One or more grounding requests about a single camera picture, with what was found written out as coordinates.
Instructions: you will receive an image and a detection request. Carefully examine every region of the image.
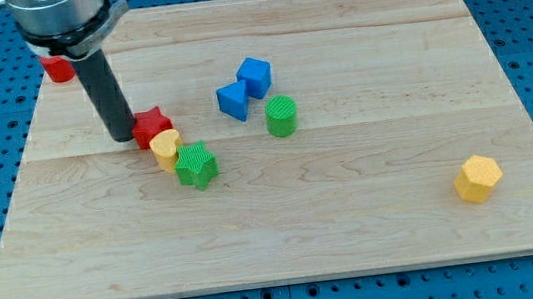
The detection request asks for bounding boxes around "blue triangle block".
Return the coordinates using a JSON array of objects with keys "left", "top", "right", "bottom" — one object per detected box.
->
[{"left": 216, "top": 80, "right": 249, "bottom": 122}]

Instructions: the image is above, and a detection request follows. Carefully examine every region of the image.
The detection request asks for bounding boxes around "green star block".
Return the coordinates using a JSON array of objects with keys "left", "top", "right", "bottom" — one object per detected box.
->
[{"left": 175, "top": 140, "right": 220, "bottom": 190}]

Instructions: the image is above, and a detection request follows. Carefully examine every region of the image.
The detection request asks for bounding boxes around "red star block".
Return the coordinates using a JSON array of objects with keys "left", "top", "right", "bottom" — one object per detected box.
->
[{"left": 132, "top": 106, "right": 173, "bottom": 150}]

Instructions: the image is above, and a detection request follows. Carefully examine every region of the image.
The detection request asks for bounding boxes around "yellow heart block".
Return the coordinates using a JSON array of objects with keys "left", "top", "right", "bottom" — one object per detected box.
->
[{"left": 149, "top": 129, "right": 182, "bottom": 174}]

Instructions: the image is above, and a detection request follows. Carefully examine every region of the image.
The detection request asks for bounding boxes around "yellow hexagon block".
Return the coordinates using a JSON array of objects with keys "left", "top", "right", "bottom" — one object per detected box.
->
[{"left": 453, "top": 155, "right": 503, "bottom": 204}]

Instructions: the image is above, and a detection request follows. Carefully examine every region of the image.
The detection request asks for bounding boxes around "green cylinder block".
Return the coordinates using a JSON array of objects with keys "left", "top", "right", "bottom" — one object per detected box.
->
[{"left": 265, "top": 95, "right": 298, "bottom": 138}]

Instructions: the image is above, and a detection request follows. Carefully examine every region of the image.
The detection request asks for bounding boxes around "wooden board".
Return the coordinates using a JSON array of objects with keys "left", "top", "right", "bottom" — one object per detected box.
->
[{"left": 0, "top": 0, "right": 533, "bottom": 299}]

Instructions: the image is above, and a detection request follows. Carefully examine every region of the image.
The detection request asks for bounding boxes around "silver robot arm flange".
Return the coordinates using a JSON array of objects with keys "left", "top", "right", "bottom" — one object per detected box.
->
[{"left": 0, "top": 0, "right": 130, "bottom": 62}]

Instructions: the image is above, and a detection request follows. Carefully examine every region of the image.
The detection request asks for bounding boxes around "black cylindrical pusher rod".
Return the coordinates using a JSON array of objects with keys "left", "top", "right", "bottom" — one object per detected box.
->
[{"left": 72, "top": 50, "right": 136, "bottom": 143}]

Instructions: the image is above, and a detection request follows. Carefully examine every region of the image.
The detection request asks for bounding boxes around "blue cube block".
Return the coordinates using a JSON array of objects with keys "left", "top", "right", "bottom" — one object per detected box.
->
[{"left": 236, "top": 57, "right": 272, "bottom": 100}]

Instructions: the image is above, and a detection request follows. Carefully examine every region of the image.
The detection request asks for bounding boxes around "red block behind arm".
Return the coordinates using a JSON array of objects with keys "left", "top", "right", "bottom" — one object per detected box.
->
[{"left": 39, "top": 56, "right": 76, "bottom": 83}]

